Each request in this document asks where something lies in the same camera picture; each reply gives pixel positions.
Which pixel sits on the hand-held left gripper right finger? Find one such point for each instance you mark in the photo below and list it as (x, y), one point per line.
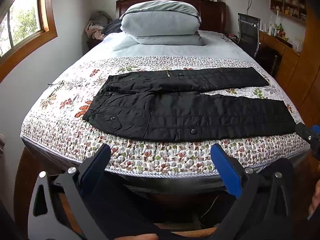
(226, 171)

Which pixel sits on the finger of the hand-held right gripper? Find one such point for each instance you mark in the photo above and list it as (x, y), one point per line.
(306, 133)

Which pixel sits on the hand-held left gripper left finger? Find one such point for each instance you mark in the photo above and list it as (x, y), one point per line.
(96, 163)

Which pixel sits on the black pants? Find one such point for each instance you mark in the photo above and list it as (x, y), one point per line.
(200, 115)

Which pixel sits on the person's right hand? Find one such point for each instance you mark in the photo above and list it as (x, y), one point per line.
(315, 202)

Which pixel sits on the person's left leg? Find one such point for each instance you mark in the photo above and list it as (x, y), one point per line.
(117, 210)

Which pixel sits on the floral quilted bedspread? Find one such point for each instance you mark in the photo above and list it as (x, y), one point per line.
(62, 120)

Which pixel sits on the wooden cabinet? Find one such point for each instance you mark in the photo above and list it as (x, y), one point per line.
(310, 67)

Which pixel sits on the wooden desk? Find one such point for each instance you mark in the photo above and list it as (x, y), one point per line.
(287, 62)

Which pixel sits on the black office chair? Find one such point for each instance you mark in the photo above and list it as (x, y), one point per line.
(247, 32)

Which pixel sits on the white pillow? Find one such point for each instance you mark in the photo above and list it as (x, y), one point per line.
(175, 51)

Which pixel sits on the pile of clothes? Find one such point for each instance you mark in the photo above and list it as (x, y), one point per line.
(100, 22)

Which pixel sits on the bed with floral quilt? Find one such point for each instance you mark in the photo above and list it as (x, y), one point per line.
(212, 12)

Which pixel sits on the wooden framed side window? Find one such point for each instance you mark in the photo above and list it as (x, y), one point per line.
(22, 22)

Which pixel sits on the wooden wall shelf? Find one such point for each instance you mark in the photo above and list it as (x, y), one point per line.
(287, 5)

